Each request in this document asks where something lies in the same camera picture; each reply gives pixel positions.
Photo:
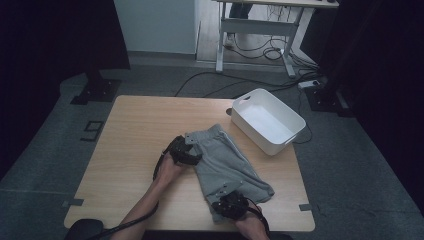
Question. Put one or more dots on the white plastic bin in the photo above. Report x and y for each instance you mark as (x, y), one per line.
(266, 123)

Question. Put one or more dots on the person's left hand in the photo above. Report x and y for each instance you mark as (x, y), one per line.
(168, 171)

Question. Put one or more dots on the gray shorts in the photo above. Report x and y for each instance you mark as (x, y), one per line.
(223, 160)

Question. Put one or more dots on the person's dark-clothed knee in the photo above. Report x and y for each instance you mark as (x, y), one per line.
(83, 230)

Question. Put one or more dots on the white power strip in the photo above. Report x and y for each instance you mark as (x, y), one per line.
(308, 84)

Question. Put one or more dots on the white standing desk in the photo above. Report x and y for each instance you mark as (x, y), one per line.
(256, 26)

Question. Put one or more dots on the black tape floor mark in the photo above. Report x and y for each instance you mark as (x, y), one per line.
(92, 130)

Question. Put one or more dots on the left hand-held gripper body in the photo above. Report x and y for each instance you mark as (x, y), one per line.
(180, 151)

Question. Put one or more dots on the gray tape piece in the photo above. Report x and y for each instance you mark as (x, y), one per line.
(305, 207)
(74, 202)

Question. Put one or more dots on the black stand base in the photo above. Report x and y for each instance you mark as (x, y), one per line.
(96, 90)
(328, 100)

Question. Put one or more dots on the person's right hand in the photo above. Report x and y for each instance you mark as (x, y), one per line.
(251, 226)

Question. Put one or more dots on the black curtain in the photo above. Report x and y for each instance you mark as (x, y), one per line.
(50, 50)
(383, 83)

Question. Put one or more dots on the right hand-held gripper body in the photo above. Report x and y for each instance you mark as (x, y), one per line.
(231, 205)

